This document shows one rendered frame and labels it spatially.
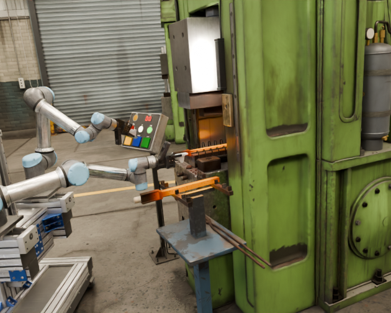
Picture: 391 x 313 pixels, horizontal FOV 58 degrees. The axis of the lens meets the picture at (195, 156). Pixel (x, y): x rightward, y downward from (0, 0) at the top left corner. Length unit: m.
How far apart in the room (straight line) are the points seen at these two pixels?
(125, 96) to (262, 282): 8.32
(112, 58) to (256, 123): 8.32
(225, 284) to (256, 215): 0.63
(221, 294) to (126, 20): 8.46
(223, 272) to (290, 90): 1.18
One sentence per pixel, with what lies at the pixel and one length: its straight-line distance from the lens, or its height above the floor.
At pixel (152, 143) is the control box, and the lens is 2.49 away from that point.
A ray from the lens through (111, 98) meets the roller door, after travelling 9.96.
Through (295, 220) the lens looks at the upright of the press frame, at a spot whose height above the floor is 0.59.
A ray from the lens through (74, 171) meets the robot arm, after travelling 1.88.
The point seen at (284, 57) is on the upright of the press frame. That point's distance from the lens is 1.94.
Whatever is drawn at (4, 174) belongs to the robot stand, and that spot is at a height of 1.00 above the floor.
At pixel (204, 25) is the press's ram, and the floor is 1.72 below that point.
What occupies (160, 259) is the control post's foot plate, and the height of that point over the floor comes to 0.01.
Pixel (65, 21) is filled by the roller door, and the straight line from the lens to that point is 10.08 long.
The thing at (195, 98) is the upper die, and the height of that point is 1.33.
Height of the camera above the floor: 1.52
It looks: 15 degrees down
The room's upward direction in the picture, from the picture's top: 5 degrees counter-clockwise
